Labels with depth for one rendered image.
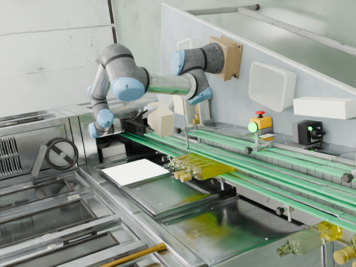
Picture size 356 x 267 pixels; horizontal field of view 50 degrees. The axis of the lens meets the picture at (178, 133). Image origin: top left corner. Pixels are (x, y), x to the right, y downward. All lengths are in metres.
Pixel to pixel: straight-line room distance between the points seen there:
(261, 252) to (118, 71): 0.84
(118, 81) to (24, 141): 1.38
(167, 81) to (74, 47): 4.01
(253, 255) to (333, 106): 0.59
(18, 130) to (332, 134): 1.90
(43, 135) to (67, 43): 2.95
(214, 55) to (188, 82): 0.23
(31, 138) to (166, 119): 1.09
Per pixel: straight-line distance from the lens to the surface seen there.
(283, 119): 1.72
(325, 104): 1.46
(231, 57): 1.85
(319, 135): 1.51
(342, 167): 1.34
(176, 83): 1.61
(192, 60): 1.77
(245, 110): 1.92
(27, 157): 2.70
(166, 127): 1.93
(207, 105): 2.14
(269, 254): 1.49
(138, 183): 2.13
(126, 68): 1.43
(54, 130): 2.70
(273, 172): 1.53
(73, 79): 5.50
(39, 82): 5.42
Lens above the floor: 1.88
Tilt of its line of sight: 25 degrees down
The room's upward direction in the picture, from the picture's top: 103 degrees counter-clockwise
